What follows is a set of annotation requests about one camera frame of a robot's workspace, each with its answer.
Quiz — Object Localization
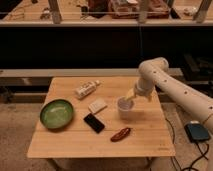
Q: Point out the black rectangular block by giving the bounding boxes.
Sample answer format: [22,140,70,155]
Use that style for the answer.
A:
[84,114,105,133]

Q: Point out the brown tray on shelf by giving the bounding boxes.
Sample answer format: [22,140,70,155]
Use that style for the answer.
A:
[108,0,170,19]

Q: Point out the small wooden table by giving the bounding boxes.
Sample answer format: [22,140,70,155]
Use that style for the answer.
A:
[27,77,175,158]

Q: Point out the dark red sausage toy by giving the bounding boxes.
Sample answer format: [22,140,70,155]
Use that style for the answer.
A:
[110,127,131,142]

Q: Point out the black floor cable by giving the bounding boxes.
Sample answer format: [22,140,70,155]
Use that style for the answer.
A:
[164,116,213,171]

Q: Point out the white rectangular block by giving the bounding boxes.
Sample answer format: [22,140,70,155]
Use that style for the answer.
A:
[88,99,107,114]

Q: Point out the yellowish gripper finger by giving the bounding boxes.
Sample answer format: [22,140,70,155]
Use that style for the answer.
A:
[125,89,136,100]

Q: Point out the white tube bottle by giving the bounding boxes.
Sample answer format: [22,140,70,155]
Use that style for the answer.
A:
[75,80,100,99]

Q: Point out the green ceramic bowl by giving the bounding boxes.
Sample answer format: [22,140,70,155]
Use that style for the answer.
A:
[40,99,74,129]

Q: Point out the black foot pedal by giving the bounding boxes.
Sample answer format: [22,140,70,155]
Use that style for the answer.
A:
[184,123,211,143]

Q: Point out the long wooden shelf bench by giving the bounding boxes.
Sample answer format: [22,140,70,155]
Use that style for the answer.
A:
[0,67,184,88]

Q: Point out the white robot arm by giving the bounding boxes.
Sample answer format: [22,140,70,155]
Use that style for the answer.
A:
[125,57,213,134]

